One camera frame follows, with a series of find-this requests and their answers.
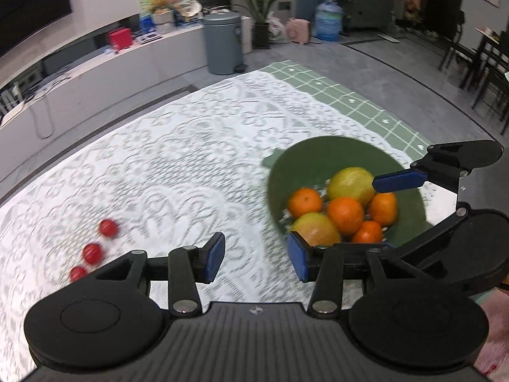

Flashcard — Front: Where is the grey trash can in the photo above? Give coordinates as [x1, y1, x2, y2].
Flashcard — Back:
[203, 12, 245, 75]

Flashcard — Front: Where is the white television console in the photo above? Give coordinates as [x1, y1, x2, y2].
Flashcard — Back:
[0, 16, 253, 173]

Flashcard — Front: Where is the yellow-green mango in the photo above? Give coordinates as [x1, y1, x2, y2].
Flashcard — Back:
[327, 167, 378, 207]

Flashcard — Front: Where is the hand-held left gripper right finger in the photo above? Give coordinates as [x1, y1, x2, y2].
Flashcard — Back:
[287, 231, 432, 314]

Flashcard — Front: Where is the white plastic bag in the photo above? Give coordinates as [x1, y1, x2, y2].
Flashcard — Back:
[268, 13, 288, 44]

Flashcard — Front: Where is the long-leaved potted plant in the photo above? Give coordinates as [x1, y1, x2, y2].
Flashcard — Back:
[219, 0, 295, 49]

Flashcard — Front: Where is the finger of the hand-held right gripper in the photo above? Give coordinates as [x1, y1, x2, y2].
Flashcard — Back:
[387, 203, 472, 263]
[372, 140, 502, 195]

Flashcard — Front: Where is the red-orange mango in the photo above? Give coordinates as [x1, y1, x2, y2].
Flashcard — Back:
[291, 212, 343, 247]

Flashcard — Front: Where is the black dining chair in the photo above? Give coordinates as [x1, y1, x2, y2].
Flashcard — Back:
[473, 40, 509, 136]
[438, 9, 484, 73]

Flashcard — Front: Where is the orange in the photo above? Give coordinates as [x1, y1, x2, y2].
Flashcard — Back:
[368, 192, 398, 227]
[326, 197, 366, 235]
[352, 220, 384, 244]
[287, 187, 323, 219]

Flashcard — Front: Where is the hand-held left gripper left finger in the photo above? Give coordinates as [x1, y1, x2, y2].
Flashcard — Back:
[89, 231, 227, 316]

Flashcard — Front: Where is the pink heater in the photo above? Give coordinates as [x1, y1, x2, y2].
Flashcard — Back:
[287, 18, 312, 45]

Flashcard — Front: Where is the blue water jug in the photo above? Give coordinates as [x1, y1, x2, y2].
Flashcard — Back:
[315, 0, 344, 42]

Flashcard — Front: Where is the white lace tablecloth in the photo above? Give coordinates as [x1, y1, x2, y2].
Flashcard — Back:
[0, 69, 422, 382]

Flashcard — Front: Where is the pink fluffy cloth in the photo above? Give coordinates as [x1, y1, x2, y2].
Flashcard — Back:
[471, 286, 509, 382]

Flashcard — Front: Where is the red box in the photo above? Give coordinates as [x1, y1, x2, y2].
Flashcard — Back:
[108, 28, 133, 52]

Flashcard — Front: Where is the green colander bowl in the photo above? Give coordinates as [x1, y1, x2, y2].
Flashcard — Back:
[262, 136, 434, 249]

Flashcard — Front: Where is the black television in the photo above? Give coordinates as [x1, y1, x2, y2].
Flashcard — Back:
[0, 0, 72, 58]

